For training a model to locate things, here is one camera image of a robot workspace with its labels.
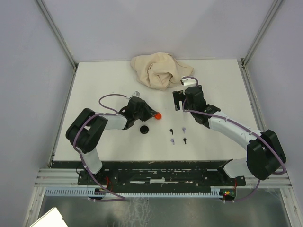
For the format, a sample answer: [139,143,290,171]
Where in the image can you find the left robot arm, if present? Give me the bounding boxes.
[65,96,159,184]

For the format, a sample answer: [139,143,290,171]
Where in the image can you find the red charging case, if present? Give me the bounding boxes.
[155,112,162,120]

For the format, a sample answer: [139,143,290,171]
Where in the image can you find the right aluminium frame post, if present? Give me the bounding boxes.
[241,0,284,68]

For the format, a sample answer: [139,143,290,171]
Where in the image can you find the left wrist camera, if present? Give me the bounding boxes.
[131,91,140,97]

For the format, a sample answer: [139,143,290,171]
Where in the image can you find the white paper sheet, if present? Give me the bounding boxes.
[30,207,67,227]

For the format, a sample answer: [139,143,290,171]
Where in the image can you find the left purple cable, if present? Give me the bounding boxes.
[72,94,126,203]

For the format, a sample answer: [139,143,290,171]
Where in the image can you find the left aluminium frame post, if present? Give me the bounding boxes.
[34,0,78,69]

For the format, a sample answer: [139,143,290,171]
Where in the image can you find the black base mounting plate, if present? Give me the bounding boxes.
[78,161,246,194]

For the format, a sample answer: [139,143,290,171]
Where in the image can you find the black charging case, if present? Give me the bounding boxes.
[139,125,149,134]

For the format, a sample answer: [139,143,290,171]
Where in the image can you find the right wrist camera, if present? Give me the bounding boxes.
[181,76,198,87]

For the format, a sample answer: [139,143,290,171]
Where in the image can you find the blue cable duct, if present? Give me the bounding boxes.
[44,186,225,197]

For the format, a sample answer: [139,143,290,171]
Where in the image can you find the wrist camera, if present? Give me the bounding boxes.
[181,76,198,87]
[131,91,140,97]

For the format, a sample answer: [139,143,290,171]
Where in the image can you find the beige crumpled cloth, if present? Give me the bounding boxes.
[130,52,194,90]

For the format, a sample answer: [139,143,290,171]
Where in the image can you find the aluminium frame post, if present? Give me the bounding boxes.
[241,0,284,68]
[34,0,78,69]

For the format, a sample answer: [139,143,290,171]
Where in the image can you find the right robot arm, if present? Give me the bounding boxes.
[172,85,286,185]

